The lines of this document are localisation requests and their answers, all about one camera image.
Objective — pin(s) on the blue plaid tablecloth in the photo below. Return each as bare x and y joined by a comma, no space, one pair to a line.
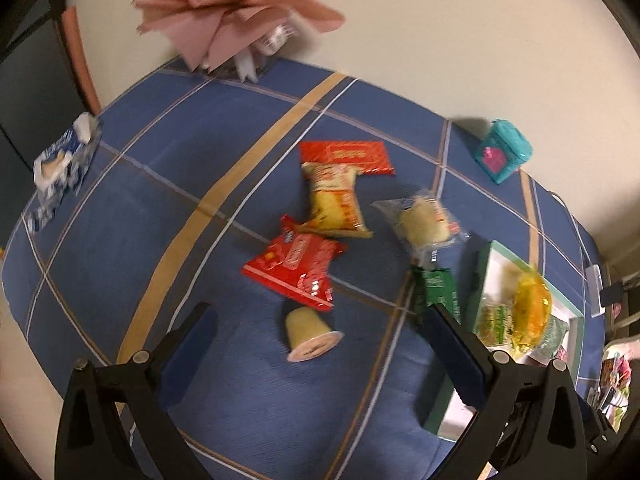
175,185

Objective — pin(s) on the pale pudding cup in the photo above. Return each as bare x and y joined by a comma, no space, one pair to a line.
307,335

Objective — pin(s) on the green white packet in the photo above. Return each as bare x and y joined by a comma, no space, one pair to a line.
555,337

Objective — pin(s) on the round cracker green packet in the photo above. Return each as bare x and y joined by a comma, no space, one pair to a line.
495,322

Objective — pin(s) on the dark green snack packet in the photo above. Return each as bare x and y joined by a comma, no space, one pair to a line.
440,290

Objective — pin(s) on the colourful packet pile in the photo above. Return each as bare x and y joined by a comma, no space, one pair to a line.
620,385

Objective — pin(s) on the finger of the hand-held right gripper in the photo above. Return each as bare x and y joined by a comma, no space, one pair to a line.
597,430

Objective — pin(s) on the pink flower bouquet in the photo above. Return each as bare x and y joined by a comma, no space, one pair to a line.
210,25

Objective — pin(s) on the clear steamed cake packet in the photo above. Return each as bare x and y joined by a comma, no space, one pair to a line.
422,222

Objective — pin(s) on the teal toy house box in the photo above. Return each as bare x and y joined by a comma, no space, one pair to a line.
500,152

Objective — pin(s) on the beige bread snack packet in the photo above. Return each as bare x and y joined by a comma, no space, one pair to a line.
332,200

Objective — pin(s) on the red cartoon snack packet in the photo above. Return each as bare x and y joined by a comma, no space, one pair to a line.
295,260

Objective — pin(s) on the blue white tissue pack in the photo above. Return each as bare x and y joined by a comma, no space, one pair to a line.
60,160

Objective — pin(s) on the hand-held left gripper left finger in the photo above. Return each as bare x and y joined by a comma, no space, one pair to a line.
187,345

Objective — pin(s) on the dark cabinet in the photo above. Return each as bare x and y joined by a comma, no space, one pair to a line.
20,100

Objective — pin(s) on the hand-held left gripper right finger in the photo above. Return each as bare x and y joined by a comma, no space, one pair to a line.
457,350

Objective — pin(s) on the golden jelly packet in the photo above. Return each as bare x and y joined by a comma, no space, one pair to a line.
532,305

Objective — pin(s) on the white tray teal rim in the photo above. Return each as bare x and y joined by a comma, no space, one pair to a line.
495,275

